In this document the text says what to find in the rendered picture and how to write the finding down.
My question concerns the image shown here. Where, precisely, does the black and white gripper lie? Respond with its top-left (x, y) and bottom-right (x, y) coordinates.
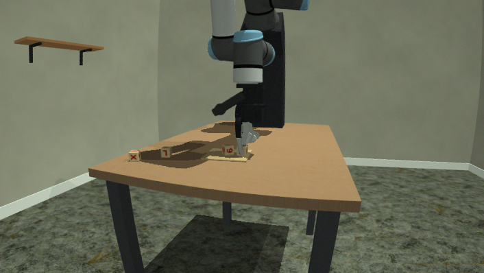
top-left (235, 84), bottom-right (266, 156)

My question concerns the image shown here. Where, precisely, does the pale yellow mat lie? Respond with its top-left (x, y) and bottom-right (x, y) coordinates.
top-left (201, 148), bottom-right (252, 162)

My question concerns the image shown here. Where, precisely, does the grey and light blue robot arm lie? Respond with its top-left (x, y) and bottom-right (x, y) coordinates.
top-left (208, 0), bottom-right (310, 116)

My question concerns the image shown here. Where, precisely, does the cream block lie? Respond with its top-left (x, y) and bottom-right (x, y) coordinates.
top-left (237, 145), bottom-right (248, 156)
top-left (161, 147), bottom-right (172, 158)
top-left (222, 144), bottom-right (234, 156)
top-left (129, 150), bottom-right (141, 162)

